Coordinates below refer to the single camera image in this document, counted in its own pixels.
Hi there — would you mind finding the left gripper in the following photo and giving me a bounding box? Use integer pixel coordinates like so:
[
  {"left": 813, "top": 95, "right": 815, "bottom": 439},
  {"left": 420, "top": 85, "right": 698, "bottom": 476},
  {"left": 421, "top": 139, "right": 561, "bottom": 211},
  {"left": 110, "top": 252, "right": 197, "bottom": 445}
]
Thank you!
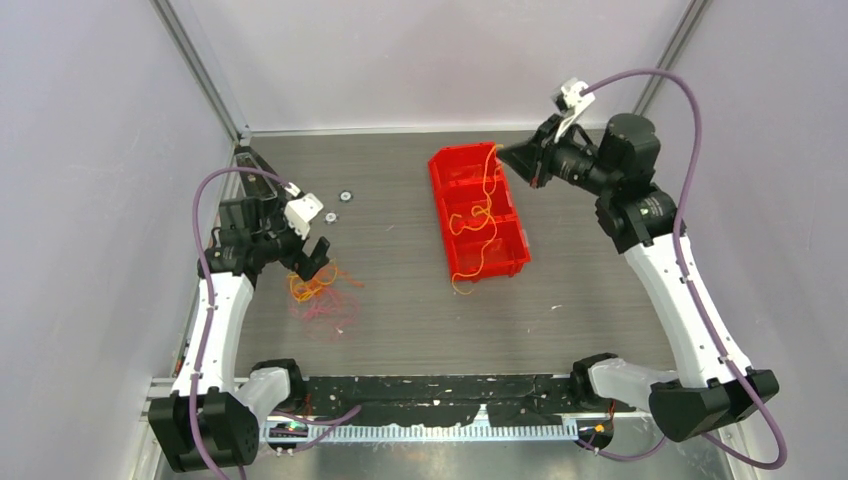
[{"left": 252, "top": 198, "right": 328, "bottom": 280}]

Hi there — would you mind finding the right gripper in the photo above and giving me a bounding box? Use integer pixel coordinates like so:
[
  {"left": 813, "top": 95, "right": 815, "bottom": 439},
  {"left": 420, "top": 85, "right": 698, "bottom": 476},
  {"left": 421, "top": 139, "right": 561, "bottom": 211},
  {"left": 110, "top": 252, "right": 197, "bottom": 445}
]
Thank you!
[{"left": 497, "top": 114, "right": 618, "bottom": 197}]

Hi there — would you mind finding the orange cable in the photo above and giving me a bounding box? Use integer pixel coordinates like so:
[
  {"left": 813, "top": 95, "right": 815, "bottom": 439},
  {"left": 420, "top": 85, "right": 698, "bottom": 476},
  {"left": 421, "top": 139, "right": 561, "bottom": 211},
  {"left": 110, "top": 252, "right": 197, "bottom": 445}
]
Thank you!
[{"left": 286, "top": 264, "right": 366, "bottom": 305}]

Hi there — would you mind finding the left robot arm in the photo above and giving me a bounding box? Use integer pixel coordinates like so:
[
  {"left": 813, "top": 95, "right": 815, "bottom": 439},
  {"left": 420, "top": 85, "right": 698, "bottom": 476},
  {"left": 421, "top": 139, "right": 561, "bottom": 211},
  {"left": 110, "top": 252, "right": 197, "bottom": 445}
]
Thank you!
[{"left": 148, "top": 193, "right": 330, "bottom": 473}]

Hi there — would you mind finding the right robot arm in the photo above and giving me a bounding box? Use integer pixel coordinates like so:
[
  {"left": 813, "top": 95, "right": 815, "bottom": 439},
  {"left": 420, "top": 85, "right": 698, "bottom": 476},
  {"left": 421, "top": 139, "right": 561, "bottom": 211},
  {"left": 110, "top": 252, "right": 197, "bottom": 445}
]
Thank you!
[{"left": 497, "top": 113, "right": 779, "bottom": 442}]

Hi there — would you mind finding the red compartment bin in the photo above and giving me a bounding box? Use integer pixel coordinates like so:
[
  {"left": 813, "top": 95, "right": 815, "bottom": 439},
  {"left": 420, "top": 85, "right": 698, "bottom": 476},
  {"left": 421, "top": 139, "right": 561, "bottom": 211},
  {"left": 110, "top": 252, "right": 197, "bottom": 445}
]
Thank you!
[{"left": 428, "top": 142, "right": 531, "bottom": 295}]

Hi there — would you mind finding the black metronome box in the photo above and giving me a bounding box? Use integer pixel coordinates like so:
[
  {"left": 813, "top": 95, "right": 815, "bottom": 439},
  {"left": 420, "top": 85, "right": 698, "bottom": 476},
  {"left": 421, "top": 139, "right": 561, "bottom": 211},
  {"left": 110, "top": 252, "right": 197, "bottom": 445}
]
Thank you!
[{"left": 234, "top": 146, "right": 286, "bottom": 217}]

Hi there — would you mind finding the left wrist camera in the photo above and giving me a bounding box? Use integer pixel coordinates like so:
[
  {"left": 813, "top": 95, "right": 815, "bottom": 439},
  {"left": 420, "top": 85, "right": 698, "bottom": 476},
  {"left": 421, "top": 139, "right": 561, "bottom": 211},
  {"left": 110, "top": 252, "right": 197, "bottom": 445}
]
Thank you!
[{"left": 284, "top": 193, "right": 324, "bottom": 240}]

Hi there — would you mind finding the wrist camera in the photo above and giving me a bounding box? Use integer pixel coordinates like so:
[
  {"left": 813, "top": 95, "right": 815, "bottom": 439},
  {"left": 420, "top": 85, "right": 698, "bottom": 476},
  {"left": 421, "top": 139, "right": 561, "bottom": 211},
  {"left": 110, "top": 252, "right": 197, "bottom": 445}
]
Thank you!
[
  {"left": 284, "top": 193, "right": 324, "bottom": 240},
  {"left": 552, "top": 78, "right": 595, "bottom": 142}
]

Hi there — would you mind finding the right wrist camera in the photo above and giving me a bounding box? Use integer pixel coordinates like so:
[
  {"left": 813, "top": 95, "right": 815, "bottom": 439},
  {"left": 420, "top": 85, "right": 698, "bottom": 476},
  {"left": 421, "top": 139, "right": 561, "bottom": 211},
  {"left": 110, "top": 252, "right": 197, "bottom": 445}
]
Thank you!
[{"left": 552, "top": 78, "right": 595, "bottom": 142}]

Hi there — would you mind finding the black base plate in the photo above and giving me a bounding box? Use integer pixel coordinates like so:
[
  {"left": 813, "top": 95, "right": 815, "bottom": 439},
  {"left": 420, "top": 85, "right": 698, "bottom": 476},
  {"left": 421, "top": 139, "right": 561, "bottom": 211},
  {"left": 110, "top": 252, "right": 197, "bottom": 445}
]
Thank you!
[{"left": 274, "top": 374, "right": 611, "bottom": 427}]

